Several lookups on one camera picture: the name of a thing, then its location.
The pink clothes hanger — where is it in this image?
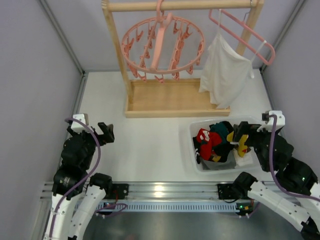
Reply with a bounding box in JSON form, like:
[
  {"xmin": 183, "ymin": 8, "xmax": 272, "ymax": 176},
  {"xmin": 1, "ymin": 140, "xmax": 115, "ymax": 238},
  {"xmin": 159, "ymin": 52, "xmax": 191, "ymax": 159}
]
[{"xmin": 209, "ymin": 8, "xmax": 275, "ymax": 67}]

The black sock in basket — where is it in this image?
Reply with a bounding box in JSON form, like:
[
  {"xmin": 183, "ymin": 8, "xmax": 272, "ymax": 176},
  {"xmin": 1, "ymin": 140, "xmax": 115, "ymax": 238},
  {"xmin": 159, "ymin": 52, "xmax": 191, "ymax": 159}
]
[{"xmin": 192, "ymin": 137, "xmax": 234, "ymax": 164}]

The wooden clothes rack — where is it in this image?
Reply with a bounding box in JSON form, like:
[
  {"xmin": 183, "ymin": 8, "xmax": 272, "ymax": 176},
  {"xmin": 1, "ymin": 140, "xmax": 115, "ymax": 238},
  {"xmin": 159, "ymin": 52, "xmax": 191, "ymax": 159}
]
[{"xmin": 101, "ymin": 0, "xmax": 264, "ymax": 118}]

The yellow sock in basket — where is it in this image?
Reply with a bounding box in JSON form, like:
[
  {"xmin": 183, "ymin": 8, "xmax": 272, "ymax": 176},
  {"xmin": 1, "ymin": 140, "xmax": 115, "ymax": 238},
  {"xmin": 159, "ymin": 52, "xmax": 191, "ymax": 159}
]
[{"xmin": 209, "ymin": 154, "xmax": 222, "ymax": 162}]

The red sock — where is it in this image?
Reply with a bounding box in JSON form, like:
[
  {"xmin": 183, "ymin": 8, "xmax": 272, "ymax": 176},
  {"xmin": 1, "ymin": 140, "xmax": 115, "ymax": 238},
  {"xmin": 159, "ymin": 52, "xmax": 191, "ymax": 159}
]
[{"xmin": 195, "ymin": 128, "xmax": 222, "ymax": 161}]

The pink round clip hanger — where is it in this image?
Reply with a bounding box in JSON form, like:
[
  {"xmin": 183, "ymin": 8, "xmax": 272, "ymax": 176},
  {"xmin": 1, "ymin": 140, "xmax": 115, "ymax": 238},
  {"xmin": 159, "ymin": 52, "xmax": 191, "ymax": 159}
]
[{"xmin": 120, "ymin": 0, "xmax": 205, "ymax": 83}]

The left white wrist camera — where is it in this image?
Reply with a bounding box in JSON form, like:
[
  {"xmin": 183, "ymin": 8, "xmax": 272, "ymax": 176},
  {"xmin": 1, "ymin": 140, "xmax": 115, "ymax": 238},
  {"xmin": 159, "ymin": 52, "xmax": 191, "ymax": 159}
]
[{"xmin": 70, "ymin": 113, "xmax": 89, "ymax": 133}]

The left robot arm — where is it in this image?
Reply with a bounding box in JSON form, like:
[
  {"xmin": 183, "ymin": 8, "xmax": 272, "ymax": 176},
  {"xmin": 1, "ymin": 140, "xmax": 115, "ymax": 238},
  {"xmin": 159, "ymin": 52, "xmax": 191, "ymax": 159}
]
[{"xmin": 43, "ymin": 118, "xmax": 115, "ymax": 240}]

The yellow sock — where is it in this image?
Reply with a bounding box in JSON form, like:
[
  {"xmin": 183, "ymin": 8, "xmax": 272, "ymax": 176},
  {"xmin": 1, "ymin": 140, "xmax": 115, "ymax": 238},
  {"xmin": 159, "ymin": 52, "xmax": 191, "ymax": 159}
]
[
  {"xmin": 209, "ymin": 154, "xmax": 222, "ymax": 162},
  {"xmin": 226, "ymin": 131, "xmax": 249, "ymax": 158}
]

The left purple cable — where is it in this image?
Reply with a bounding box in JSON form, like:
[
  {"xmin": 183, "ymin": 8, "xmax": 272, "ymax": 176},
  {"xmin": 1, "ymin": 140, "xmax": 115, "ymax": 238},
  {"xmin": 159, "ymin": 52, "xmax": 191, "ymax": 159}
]
[{"xmin": 48, "ymin": 117, "xmax": 128, "ymax": 238}]

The white plastic basket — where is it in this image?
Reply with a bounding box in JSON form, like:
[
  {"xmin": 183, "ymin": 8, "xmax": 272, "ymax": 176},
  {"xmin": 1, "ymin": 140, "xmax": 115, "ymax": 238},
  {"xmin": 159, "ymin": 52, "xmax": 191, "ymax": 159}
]
[{"xmin": 187, "ymin": 115, "xmax": 260, "ymax": 176}]

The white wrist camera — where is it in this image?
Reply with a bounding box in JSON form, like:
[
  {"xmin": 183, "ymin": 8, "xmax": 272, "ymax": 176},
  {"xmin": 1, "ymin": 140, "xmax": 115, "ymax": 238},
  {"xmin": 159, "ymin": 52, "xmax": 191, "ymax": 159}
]
[
  {"xmin": 257, "ymin": 110, "xmax": 286, "ymax": 133},
  {"xmin": 70, "ymin": 113, "xmax": 89, "ymax": 133}
]

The white hanging garment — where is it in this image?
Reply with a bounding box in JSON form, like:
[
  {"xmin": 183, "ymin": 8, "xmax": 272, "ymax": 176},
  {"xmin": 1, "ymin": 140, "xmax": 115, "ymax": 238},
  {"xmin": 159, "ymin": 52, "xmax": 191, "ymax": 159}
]
[{"xmin": 198, "ymin": 33, "xmax": 253, "ymax": 109}]

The aluminium mounting rail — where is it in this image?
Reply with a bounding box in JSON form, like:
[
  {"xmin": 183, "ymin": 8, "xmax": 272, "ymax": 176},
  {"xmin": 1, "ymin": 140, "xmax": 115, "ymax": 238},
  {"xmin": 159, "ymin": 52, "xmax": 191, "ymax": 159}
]
[{"xmin": 39, "ymin": 181, "xmax": 283, "ymax": 213}]

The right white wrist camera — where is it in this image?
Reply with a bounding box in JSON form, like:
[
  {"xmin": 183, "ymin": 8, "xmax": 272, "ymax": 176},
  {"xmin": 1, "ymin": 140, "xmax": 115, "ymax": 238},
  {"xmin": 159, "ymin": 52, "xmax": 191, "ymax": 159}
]
[{"xmin": 257, "ymin": 110, "xmax": 286, "ymax": 133}]

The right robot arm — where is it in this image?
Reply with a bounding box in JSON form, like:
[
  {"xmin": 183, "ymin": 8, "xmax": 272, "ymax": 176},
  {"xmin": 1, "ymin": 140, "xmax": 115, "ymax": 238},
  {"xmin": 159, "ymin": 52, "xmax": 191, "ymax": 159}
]
[{"xmin": 231, "ymin": 121, "xmax": 320, "ymax": 240}]

